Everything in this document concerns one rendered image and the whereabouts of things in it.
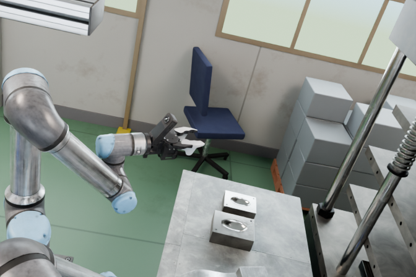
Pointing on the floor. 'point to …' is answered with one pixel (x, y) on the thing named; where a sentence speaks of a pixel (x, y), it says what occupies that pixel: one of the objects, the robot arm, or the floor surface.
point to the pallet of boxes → (330, 143)
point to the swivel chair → (208, 114)
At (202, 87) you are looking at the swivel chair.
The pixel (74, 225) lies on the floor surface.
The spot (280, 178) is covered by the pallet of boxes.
